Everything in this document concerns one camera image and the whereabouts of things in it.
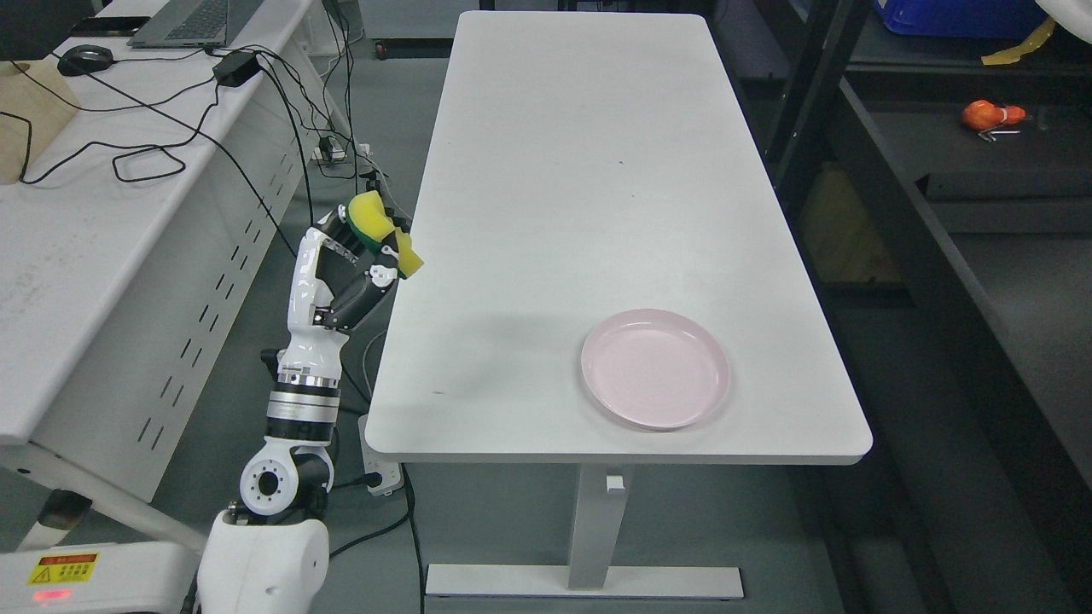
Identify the wooden board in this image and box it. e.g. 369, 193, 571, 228
1, 60, 78, 185

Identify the black smartphone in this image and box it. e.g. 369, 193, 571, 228
67, 15, 151, 38

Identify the orange toy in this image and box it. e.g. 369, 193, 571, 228
960, 101, 1029, 132

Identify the black computer mouse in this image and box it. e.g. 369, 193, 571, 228
57, 45, 116, 76

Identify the green yellow sponge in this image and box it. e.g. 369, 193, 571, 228
345, 190, 424, 278

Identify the black cable loop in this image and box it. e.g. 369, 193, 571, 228
0, 47, 368, 257

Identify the yellow tape strip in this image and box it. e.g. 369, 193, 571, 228
980, 17, 1056, 67

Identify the black metal rack frame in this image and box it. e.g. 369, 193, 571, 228
714, 1, 1089, 613

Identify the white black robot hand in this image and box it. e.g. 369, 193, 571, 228
276, 201, 410, 387

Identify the grey laptop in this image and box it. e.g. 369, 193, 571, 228
128, 1, 262, 48

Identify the white floor power strip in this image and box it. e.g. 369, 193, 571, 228
357, 415, 404, 497

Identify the black power adapter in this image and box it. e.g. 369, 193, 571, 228
213, 49, 261, 87

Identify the white side desk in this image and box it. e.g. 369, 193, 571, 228
1, 1, 345, 550

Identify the white table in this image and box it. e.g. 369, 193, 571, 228
365, 10, 873, 601

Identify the pink plate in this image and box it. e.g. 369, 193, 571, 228
580, 310, 732, 432

